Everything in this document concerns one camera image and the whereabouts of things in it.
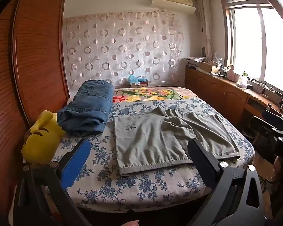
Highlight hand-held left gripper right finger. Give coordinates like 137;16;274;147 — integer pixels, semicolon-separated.
186;138;266;226

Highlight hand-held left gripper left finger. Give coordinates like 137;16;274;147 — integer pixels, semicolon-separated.
13;138;93;226

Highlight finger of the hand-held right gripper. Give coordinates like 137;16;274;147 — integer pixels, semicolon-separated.
262;109;283;129
249;117;280;157

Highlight grey pants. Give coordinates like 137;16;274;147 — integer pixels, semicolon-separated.
114;106;241;176

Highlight yellow plush toy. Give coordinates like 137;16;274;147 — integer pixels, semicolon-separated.
22;110;66;165

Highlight green cap bottle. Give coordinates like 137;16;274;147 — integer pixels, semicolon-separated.
237;71;248;87

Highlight person's dark clothing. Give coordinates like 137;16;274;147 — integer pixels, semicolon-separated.
270;155;283;226

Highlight folded blue jeans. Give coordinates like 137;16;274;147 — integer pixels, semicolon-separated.
57;79;115;137

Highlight pale pink bottle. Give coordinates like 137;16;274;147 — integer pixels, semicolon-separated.
226;65;237;81

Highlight long wooden cabinet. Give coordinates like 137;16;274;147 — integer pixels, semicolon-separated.
184;66;283;129

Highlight bed with floral sheet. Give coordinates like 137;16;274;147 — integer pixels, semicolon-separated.
49;98;255;213

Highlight window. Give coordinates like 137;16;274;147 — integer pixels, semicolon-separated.
220;0;283;97

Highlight open cardboard box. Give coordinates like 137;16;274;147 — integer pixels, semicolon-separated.
198;61;221;74

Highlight colourful floral blanket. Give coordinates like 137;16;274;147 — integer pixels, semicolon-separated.
113;87;198;104

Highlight stack of papers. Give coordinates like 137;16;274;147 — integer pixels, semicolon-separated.
186;56;207;67

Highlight small cardboard box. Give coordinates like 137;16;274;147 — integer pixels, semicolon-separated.
131;80;152;88

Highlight teal cloth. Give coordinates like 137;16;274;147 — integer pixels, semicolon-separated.
128;75;148;85

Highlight bundled pale window curtain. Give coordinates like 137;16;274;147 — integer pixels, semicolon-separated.
197;0;215;59

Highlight wooden headboard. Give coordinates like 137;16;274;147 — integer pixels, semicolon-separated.
0;0;70;217

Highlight circle pattern curtain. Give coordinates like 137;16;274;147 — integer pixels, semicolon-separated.
62;11;185;92

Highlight beige air conditioner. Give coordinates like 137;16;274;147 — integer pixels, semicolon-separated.
151;0;196;13

